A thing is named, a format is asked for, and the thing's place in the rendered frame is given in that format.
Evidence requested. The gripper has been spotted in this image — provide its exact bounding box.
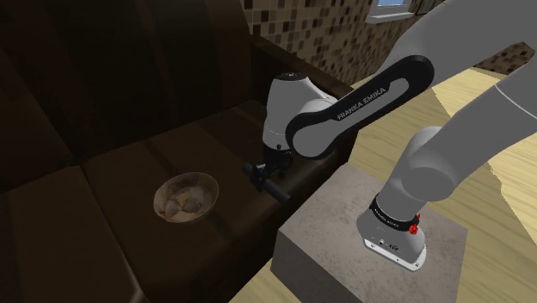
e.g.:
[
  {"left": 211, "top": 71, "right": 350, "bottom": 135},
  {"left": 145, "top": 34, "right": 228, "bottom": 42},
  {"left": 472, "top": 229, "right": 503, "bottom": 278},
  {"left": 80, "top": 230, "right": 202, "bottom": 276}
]
[{"left": 242, "top": 145, "right": 295, "bottom": 206}]

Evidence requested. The beige patterned bowl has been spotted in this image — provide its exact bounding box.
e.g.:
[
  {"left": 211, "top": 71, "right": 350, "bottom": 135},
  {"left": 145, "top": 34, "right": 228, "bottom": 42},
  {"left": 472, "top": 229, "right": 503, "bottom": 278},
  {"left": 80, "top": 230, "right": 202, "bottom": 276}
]
[{"left": 152, "top": 171, "right": 220, "bottom": 225}]

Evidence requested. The dark brown sofa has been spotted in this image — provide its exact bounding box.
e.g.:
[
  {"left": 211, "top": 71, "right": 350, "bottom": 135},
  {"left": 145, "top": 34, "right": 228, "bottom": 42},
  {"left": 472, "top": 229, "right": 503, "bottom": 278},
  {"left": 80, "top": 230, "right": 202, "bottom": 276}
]
[{"left": 0, "top": 0, "right": 359, "bottom": 303}]

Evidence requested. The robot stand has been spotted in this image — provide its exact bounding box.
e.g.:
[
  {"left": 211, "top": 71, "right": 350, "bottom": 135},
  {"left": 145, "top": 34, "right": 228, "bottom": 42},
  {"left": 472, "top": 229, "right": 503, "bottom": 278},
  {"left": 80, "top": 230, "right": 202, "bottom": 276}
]
[{"left": 270, "top": 162, "right": 469, "bottom": 303}]

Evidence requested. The window with white sill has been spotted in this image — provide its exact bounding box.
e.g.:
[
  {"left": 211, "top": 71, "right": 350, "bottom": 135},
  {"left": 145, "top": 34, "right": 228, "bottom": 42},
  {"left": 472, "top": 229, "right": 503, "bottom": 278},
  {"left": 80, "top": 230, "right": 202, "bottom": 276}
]
[{"left": 364, "top": 0, "right": 417, "bottom": 24}]

